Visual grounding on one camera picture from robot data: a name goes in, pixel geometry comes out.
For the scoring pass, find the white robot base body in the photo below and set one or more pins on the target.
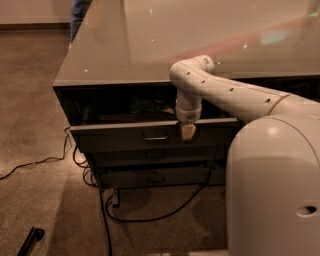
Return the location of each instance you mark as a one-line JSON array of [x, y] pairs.
[[273, 188]]

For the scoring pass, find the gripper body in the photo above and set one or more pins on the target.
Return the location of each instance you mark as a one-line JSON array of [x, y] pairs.
[[188, 115]]

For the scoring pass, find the person leg in jeans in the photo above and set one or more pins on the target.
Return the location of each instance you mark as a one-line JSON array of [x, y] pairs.
[[78, 12]]

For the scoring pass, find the dark cabinet with glossy top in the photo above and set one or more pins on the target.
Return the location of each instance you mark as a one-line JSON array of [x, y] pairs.
[[124, 49]]

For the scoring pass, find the black bar on floor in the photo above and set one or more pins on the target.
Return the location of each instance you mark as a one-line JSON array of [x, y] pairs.
[[35, 235]]

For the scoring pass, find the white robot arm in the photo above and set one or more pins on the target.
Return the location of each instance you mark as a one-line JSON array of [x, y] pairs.
[[195, 81]]

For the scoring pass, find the green snack bag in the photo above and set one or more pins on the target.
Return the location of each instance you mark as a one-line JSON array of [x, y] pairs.
[[143, 106]]

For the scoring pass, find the dark drawer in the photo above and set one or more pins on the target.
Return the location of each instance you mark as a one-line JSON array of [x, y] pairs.
[[163, 177], [153, 156], [97, 138]]

